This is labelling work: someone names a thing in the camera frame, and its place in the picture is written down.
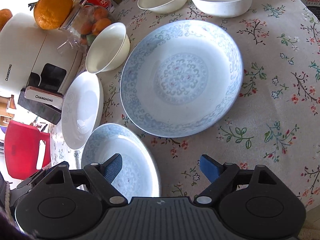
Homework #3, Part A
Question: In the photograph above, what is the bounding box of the small blue patterned plate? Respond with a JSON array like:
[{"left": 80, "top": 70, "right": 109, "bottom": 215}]
[{"left": 81, "top": 123, "right": 161, "bottom": 201}]

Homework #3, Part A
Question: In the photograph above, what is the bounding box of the white plate with rose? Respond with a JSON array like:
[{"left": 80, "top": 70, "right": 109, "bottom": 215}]
[{"left": 61, "top": 72, "right": 104, "bottom": 150}]

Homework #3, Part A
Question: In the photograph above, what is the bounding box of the large blue patterned plate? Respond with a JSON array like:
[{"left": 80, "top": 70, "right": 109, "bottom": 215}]
[{"left": 120, "top": 20, "right": 244, "bottom": 138}]

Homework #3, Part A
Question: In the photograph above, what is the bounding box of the white Changhong rice cooker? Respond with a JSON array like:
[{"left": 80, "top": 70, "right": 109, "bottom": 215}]
[{"left": 1, "top": 14, "right": 82, "bottom": 124}]

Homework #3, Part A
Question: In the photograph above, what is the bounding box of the clear jar of tangerines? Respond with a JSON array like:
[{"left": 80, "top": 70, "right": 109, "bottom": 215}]
[{"left": 57, "top": 4, "right": 116, "bottom": 55}]

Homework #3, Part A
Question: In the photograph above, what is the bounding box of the large orange with leaves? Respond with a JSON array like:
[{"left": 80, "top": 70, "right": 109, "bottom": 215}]
[{"left": 28, "top": 0, "right": 73, "bottom": 30}]

